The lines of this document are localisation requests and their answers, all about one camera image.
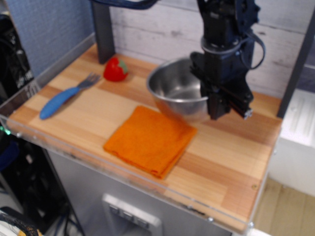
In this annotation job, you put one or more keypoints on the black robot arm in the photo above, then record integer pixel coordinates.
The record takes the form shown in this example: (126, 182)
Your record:
(228, 44)

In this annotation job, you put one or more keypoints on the dark grey right post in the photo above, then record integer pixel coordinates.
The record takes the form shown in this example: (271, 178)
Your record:
(297, 70)

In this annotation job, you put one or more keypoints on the stainless steel pot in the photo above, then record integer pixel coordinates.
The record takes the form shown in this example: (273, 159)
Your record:
(176, 91)

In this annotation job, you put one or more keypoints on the silver control panel with buttons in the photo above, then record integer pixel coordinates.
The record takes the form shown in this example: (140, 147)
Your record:
(125, 219)

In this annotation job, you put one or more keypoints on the blue handled metal fork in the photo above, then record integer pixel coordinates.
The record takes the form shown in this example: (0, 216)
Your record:
(58, 100)

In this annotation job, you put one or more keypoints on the dark grey post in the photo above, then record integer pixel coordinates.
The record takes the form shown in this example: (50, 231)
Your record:
(103, 31)
(297, 70)

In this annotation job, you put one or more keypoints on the red toy strawberry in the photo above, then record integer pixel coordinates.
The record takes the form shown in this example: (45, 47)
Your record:
(115, 70)

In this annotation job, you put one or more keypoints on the dark grey left post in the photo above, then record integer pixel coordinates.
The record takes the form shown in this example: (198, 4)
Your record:
(103, 31)

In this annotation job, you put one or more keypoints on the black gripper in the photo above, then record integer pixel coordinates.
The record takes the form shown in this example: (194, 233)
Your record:
(222, 72)

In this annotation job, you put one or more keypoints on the orange folded cloth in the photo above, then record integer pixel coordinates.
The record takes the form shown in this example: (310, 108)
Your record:
(150, 141)

